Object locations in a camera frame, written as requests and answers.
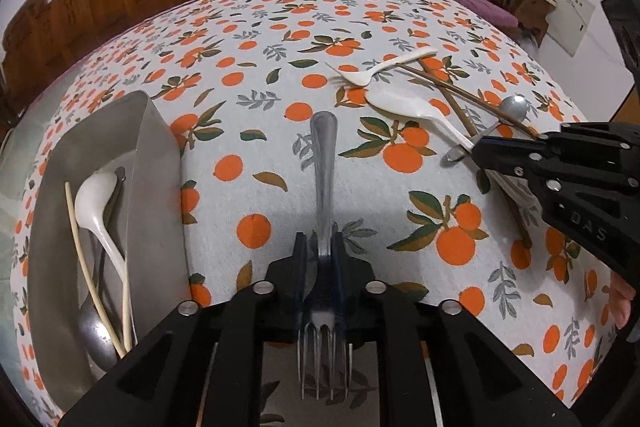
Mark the white plastic fork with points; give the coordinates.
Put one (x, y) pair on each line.
(361, 78)

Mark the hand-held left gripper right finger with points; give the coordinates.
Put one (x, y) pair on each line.
(339, 267)

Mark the cream panel board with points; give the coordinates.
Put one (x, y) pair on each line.
(570, 17)

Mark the clear plastic bag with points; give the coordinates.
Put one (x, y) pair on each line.
(530, 39)

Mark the white plastic spoon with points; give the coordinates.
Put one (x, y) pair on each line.
(400, 103)

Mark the metal spoon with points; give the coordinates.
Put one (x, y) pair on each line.
(95, 337)
(512, 107)

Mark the orange print tablecloth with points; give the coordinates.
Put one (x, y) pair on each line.
(280, 57)

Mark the metal fork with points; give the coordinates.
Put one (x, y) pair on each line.
(324, 157)

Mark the person's right hand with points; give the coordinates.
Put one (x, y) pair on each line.
(624, 302)

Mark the white deep soup spoon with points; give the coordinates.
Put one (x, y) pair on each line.
(95, 202)

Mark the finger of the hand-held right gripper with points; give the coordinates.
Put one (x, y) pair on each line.
(495, 155)
(600, 137)

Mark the rectangular metal tray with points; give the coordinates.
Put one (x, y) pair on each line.
(150, 207)

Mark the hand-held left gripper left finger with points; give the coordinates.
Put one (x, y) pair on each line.
(301, 267)

